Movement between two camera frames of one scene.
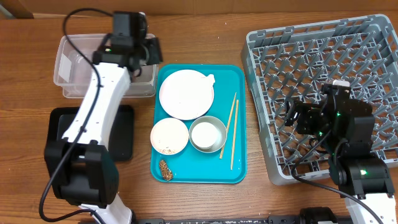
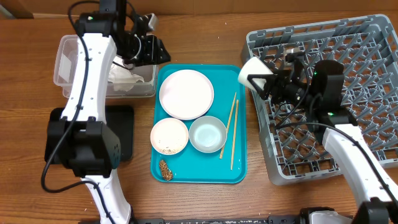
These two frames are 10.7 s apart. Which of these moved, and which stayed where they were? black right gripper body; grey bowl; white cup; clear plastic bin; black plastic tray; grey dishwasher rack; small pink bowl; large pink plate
Moved: black right gripper body; white cup
Stayed: small pink bowl; clear plastic bin; grey dishwasher rack; grey bowl; black plastic tray; large pink plate
